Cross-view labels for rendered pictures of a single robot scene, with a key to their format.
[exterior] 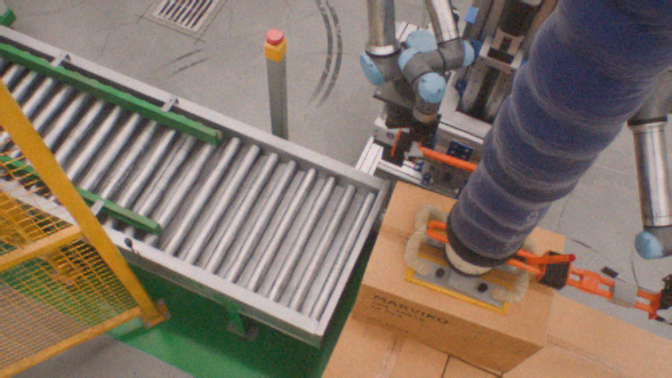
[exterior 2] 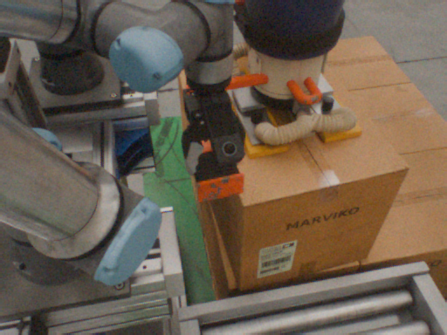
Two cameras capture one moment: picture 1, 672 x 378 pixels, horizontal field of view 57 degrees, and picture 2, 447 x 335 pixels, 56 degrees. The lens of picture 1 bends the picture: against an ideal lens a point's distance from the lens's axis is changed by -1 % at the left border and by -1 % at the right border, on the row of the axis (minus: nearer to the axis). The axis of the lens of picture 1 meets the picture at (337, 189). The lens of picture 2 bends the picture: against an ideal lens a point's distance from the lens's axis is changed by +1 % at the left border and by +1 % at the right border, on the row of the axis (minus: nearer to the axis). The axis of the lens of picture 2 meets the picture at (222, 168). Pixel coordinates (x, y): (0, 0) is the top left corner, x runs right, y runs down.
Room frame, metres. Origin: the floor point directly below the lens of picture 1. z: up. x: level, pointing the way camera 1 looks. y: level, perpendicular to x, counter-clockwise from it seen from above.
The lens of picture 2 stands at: (1.36, 0.25, 1.66)
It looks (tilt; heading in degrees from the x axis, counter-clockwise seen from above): 48 degrees down; 240
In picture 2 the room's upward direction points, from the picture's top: straight up
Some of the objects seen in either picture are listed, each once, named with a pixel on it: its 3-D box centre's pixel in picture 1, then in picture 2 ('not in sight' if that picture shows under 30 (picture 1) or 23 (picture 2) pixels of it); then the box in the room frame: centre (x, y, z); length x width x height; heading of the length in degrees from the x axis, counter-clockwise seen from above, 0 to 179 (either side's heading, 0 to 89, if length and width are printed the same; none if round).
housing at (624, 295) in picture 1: (622, 294); not in sight; (0.68, -0.89, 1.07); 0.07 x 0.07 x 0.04; 76
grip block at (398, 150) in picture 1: (406, 146); (215, 173); (1.12, -0.21, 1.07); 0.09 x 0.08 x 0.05; 166
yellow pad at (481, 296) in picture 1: (460, 282); (315, 91); (0.70, -0.42, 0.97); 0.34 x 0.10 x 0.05; 76
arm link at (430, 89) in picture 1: (430, 92); (204, 12); (1.12, -0.23, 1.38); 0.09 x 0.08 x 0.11; 29
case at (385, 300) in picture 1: (453, 279); (274, 155); (0.79, -0.44, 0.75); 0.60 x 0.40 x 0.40; 76
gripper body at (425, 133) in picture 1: (424, 125); (208, 100); (1.11, -0.24, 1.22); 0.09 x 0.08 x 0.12; 76
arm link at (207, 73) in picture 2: (426, 108); (206, 61); (1.12, -0.24, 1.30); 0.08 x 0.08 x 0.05
